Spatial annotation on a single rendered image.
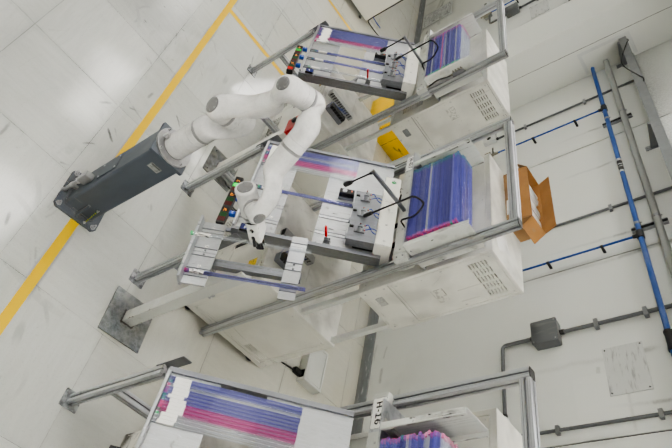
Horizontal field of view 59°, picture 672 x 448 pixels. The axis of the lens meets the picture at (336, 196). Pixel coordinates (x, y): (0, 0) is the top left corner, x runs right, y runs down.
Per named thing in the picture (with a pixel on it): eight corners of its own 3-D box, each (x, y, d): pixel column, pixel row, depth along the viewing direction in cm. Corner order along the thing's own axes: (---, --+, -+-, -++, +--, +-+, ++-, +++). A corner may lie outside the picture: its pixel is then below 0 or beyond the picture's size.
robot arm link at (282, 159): (313, 169, 219) (262, 230, 226) (295, 146, 230) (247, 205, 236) (296, 160, 213) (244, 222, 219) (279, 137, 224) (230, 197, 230)
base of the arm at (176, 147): (150, 147, 260) (178, 130, 250) (164, 121, 273) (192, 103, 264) (182, 175, 269) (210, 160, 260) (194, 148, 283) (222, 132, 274)
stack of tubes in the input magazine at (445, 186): (405, 239, 271) (458, 219, 258) (413, 169, 308) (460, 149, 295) (419, 256, 277) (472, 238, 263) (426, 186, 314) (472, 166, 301)
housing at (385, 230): (369, 263, 283) (374, 243, 274) (381, 196, 319) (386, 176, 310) (386, 267, 283) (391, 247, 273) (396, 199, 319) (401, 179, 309)
